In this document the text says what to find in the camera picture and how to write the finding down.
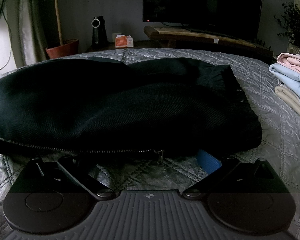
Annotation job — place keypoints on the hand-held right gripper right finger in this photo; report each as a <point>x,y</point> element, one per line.
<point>208,162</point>

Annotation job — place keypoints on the white wall socket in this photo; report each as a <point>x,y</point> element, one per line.
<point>114,36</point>

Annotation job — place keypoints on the black flat television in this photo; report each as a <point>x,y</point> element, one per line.
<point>202,2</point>

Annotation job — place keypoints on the orange tissue box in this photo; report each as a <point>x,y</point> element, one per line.
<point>123,42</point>

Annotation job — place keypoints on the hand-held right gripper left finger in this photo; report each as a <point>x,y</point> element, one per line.
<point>77,171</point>

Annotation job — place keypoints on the wooden television bench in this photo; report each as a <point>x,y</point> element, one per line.
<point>180,33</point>

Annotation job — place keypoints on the dark wooden side cabinet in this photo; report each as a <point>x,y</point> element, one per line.
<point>145,44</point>

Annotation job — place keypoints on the folded beige garment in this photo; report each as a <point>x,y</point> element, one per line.
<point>288,97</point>

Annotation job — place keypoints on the small bushy green plant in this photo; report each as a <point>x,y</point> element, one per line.
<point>295,25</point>

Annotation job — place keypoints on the pale curtain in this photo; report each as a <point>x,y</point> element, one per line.
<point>30,30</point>

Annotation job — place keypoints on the black jacket with orange lining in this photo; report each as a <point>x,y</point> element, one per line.
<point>115,105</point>

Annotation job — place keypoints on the tall green potted tree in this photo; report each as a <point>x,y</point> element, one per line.
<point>57,10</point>

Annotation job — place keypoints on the black tower speaker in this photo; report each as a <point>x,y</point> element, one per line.
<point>100,35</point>

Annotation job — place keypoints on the grey quilted bedspread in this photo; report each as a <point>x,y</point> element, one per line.
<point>265,130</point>

